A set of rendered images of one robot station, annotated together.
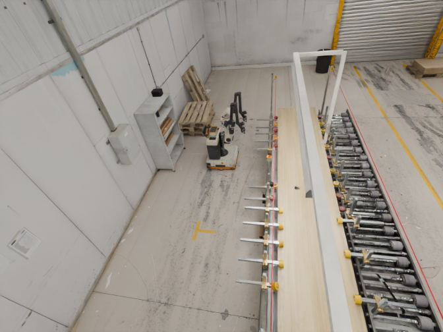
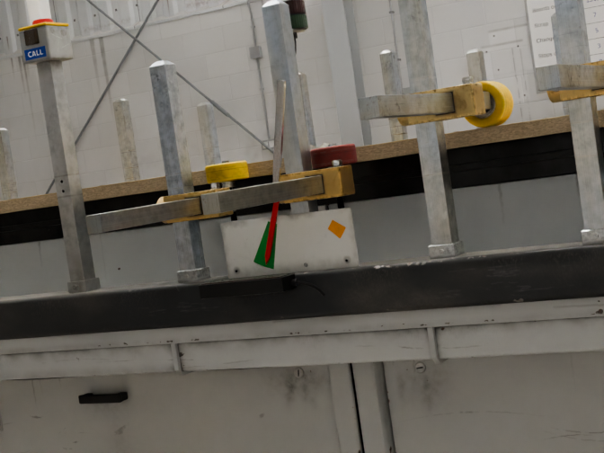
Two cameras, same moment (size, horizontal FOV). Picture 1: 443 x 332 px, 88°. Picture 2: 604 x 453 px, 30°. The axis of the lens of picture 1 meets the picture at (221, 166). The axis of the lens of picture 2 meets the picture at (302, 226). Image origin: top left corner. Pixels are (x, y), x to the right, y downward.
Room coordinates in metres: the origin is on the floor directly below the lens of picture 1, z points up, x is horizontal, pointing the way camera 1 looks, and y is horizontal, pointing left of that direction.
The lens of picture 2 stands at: (1.79, 1.30, 0.88)
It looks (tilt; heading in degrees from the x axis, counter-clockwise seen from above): 3 degrees down; 282
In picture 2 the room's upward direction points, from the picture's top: 8 degrees counter-clockwise
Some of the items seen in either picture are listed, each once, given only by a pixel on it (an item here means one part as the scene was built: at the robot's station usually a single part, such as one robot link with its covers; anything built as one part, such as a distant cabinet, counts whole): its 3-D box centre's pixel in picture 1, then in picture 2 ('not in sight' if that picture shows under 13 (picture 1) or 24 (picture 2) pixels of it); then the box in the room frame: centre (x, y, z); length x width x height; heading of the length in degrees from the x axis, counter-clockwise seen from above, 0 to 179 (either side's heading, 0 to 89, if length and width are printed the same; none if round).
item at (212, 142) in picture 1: (216, 141); not in sight; (4.17, 0.02, 0.59); 0.55 x 0.34 x 0.83; 164
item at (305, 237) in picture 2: not in sight; (287, 244); (2.23, -0.60, 0.75); 0.26 x 0.01 x 0.10; 164
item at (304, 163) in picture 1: (302, 107); not in sight; (2.11, -0.93, 2.34); 2.40 x 0.12 x 0.08; 164
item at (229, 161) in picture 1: (222, 157); not in sight; (4.15, -0.06, 0.16); 0.67 x 0.64 x 0.25; 74
